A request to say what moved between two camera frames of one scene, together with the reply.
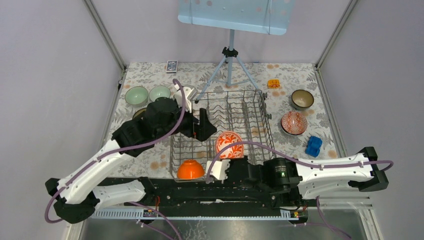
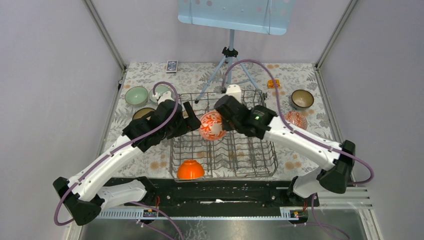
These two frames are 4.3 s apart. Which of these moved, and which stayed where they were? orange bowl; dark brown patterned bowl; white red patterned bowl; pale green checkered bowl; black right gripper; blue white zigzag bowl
Moved: white red patterned bowl; black right gripper
Stayed: blue white zigzag bowl; orange bowl; pale green checkered bowl; dark brown patterned bowl
